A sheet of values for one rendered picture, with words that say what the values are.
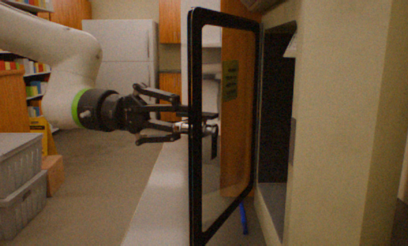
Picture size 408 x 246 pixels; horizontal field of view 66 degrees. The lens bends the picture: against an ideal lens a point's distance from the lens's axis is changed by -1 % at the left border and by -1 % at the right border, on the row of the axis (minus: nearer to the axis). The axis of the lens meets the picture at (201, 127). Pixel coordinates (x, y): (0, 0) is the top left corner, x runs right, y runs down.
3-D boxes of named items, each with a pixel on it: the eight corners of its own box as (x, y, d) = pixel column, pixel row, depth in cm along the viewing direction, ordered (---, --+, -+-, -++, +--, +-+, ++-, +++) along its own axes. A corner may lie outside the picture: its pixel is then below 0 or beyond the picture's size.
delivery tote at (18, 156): (49, 169, 272) (44, 132, 265) (7, 201, 214) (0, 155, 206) (1, 168, 273) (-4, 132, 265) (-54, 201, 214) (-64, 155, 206)
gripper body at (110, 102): (101, 134, 66) (137, 140, 62) (98, 93, 64) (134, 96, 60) (125, 126, 72) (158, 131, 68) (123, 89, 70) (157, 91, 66)
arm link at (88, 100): (109, 86, 74) (111, 124, 77) (68, 91, 64) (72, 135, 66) (128, 87, 72) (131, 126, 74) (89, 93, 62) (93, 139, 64)
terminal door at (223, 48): (252, 188, 80) (259, 21, 70) (193, 256, 53) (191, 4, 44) (249, 188, 80) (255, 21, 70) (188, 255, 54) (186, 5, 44)
